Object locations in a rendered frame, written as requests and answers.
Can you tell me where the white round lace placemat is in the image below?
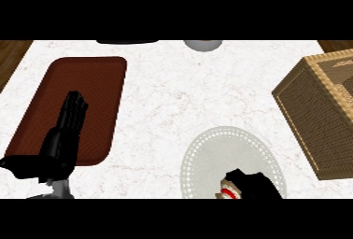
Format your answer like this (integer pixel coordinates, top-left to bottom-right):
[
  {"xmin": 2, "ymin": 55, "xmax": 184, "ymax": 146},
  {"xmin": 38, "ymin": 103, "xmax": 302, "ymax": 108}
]
[{"xmin": 178, "ymin": 125, "xmax": 287, "ymax": 200}]

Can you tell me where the flat black object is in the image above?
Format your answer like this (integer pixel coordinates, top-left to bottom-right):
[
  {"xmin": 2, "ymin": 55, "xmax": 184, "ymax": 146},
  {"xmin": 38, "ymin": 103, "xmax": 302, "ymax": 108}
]
[{"xmin": 94, "ymin": 39, "xmax": 159, "ymax": 46}]

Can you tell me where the grey round bowl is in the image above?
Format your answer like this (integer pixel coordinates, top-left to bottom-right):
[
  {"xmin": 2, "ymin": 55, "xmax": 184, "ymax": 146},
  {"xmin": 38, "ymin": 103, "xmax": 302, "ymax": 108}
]
[{"xmin": 181, "ymin": 39, "xmax": 222, "ymax": 52}]

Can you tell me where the brown wicker basket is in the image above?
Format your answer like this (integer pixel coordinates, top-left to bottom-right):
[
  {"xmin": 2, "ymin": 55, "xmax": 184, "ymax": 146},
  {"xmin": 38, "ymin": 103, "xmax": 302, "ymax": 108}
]
[{"xmin": 270, "ymin": 48, "xmax": 353, "ymax": 181}]

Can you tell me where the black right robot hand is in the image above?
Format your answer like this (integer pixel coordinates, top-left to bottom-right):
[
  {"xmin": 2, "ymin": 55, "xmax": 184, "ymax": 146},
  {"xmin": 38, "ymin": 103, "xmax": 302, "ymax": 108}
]
[{"xmin": 222, "ymin": 168, "xmax": 283, "ymax": 200}]

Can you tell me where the dark red rectangular placemat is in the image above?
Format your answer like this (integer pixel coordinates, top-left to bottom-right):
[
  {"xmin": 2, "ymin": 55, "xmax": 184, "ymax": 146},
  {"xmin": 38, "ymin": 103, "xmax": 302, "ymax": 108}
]
[{"xmin": 2, "ymin": 55, "xmax": 128, "ymax": 167}]

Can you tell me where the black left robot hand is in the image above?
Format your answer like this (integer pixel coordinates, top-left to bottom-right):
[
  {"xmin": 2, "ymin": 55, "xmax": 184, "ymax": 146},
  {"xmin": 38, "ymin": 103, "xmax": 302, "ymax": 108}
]
[{"xmin": 0, "ymin": 90, "xmax": 89, "ymax": 184}]

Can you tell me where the red and white cupcake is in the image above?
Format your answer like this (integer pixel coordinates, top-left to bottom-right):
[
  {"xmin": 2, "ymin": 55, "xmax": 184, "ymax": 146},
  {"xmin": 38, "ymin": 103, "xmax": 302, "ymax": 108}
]
[{"xmin": 214, "ymin": 178, "xmax": 243, "ymax": 200}]

